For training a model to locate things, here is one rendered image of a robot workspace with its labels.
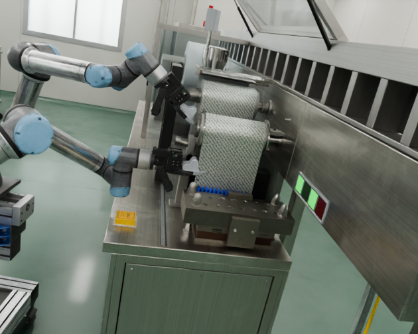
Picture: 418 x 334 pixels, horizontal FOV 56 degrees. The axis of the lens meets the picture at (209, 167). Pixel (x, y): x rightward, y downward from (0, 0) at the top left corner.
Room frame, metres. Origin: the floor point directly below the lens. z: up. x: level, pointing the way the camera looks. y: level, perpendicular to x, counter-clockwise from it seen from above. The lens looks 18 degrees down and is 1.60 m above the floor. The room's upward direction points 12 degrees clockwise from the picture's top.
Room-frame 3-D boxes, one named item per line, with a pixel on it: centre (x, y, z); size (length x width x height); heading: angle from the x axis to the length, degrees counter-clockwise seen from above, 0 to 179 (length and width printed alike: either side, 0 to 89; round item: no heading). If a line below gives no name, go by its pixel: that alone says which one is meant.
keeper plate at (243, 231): (1.25, -0.16, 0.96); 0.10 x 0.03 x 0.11; 101
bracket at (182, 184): (1.52, 0.11, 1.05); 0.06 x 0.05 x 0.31; 101
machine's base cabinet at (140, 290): (2.42, 0.18, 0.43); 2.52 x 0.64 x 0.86; 11
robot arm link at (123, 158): (1.38, 0.32, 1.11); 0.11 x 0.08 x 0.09; 101
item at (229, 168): (1.45, -0.07, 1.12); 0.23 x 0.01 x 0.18; 101
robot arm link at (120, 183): (1.39, 0.33, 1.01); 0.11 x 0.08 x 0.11; 42
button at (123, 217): (1.29, 0.26, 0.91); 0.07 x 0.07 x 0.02; 11
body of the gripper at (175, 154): (1.41, 0.16, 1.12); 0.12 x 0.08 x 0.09; 101
